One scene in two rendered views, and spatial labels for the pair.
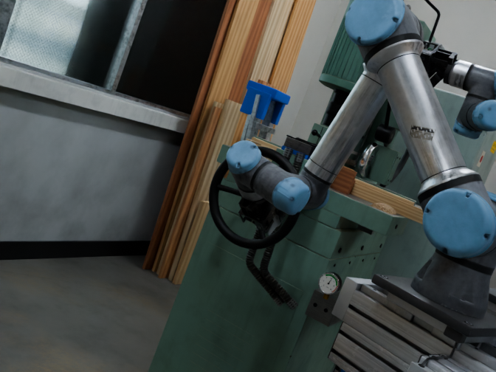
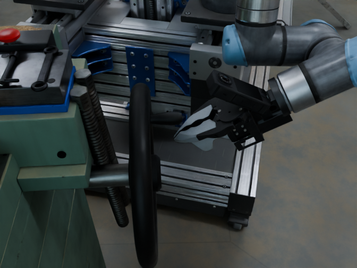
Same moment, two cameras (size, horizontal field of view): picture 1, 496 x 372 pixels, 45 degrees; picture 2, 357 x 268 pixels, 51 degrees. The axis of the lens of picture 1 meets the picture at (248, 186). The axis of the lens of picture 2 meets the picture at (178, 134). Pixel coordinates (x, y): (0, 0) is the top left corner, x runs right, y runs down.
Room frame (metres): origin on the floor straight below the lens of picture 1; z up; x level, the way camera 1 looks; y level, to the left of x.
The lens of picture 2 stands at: (1.83, 0.33, 1.27)
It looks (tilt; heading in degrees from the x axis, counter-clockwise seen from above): 44 degrees down; 240
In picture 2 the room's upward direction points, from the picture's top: straight up
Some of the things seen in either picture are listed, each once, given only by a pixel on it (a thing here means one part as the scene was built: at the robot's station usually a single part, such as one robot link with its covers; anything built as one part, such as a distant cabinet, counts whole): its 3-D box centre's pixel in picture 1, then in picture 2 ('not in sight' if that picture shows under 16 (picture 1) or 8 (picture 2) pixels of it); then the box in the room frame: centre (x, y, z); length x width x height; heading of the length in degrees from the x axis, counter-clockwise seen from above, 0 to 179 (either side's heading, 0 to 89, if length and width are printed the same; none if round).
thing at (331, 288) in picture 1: (329, 286); not in sight; (1.68, -0.32, 0.65); 0.06 x 0.04 x 0.08; 64
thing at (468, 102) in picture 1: (474, 116); not in sight; (1.69, -0.51, 1.23); 0.11 x 0.08 x 0.11; 178
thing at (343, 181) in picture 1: (315, 168); not in sight; (1.89, -0.18, 0.94); 0.26 x 0.01 x 0.07; 64
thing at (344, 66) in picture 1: (361, 46); not in sight; (1.99, -0.18, 1.35); 0.18 x 0.18 x 0.31
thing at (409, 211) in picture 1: (348, 186); not in sight; (1.93, -0.30, 0.92); 0.57 x 0.02 x 0.04; 64
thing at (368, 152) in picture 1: (368, 159); not in sight; (2.05, -0.35, 1.02); 0.12 x 0.03 x 0.12; 154
